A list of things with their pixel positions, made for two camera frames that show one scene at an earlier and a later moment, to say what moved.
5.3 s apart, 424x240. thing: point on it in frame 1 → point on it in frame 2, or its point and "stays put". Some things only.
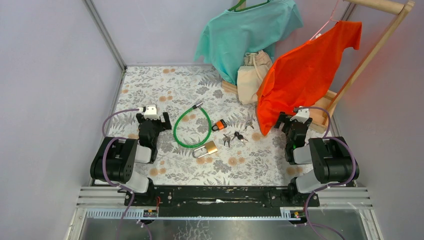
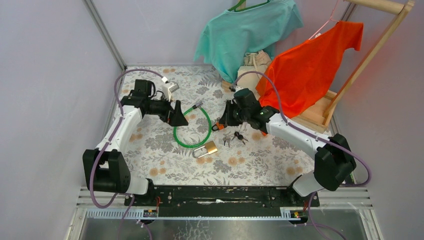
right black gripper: x=284 y=118 → x=226 y=119
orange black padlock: x=220 y=124 stays put
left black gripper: x=163 y=125 → x=175 y=118
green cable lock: x=198 y=105 stays put
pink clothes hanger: x=330 y=19 stays put
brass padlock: x=211 y=147 stays put
